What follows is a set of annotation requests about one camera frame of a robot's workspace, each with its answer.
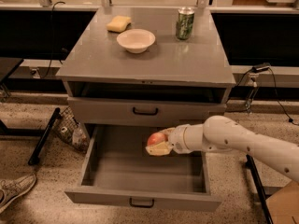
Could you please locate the black power adapter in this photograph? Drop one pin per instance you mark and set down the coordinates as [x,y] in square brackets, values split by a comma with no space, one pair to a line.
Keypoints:
[260,67]

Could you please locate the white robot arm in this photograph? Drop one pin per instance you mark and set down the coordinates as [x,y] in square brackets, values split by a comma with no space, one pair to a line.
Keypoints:
[219,133]

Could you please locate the red apple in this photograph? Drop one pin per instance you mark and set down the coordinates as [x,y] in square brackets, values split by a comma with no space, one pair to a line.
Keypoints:
[156,138]

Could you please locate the black table leg left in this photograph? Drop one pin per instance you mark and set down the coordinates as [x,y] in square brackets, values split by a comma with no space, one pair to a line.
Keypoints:
[34,159]

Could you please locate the green soda can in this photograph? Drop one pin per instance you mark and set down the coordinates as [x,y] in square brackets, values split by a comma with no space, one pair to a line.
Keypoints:
[184,23]

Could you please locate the white bowl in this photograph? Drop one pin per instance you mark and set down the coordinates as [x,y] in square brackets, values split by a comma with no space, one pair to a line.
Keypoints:
[136,40]

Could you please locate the plastic bottle in basket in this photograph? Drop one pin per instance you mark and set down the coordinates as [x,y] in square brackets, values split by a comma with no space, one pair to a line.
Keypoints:
[78,137]

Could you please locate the open grey drawer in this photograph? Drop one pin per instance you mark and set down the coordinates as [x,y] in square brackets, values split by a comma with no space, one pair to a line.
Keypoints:
[117,170]

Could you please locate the black table leg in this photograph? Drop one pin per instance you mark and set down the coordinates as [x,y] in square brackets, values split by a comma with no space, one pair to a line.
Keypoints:
[259,187]
[34,159]

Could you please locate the closed grey drawer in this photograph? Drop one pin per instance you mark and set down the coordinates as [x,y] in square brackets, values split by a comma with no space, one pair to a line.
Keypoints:
[141,113]

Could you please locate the black table leg right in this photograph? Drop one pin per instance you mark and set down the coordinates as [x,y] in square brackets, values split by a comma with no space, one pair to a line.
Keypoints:
[259,187]

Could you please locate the wire basket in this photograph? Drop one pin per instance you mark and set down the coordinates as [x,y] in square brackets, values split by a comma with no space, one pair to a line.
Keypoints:
[64,126]

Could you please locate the cardboard box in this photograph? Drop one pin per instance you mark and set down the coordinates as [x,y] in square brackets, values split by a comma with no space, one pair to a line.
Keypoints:
[283,205]

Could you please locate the yellow sponge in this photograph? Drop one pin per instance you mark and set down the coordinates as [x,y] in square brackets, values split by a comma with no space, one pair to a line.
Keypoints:
[118,24]

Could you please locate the grey drawer cabinet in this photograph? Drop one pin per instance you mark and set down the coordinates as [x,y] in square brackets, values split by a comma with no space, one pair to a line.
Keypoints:
[192,71]

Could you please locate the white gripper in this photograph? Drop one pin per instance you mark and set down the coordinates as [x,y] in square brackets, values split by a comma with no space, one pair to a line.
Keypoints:
[177,139]

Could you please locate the grey sneaker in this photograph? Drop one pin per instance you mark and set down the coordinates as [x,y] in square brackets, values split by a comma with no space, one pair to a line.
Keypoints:
[10,190]

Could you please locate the dark table top left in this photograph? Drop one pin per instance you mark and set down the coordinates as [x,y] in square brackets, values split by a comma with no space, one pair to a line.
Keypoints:
[8,66]

